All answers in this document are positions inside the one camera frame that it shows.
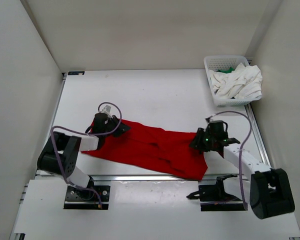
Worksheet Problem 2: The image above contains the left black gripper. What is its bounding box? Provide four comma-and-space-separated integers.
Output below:
102, 114, 131, 137

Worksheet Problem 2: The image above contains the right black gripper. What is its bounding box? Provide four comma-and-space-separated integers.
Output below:
189, 128, 216, 153

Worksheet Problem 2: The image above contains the red t-shirt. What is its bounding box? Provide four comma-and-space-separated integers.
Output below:
84, 120, 208, 180

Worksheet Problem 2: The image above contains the white t-shirt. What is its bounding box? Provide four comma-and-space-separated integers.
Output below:
208, 63, 263, 100

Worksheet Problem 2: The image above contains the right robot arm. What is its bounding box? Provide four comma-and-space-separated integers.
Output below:
187, 120, 295, 219

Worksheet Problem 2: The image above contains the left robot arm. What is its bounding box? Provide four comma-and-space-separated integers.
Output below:
37, 112, 131, 200

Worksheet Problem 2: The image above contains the dark label sticker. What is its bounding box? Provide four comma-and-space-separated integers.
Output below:
67, 71, 85, 76

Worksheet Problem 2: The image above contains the green garment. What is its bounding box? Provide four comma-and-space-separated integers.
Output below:
217, 67, 235, 74

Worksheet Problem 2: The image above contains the white plastic basket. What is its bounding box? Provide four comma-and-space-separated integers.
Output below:
203, 55, 262, 106

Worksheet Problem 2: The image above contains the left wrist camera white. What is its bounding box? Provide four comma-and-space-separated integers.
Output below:
99, 104, 112, 118

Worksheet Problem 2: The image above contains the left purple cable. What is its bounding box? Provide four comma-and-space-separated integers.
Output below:
50, 101, 123, 210

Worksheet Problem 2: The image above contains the aluminium rail front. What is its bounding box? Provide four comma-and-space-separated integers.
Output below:
89, 173, 231, 183

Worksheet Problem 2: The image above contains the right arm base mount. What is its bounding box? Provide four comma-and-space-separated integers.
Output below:
186, 174, 245, 212

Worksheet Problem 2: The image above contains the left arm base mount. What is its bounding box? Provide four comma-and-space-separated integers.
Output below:
63, 183, 111, 210

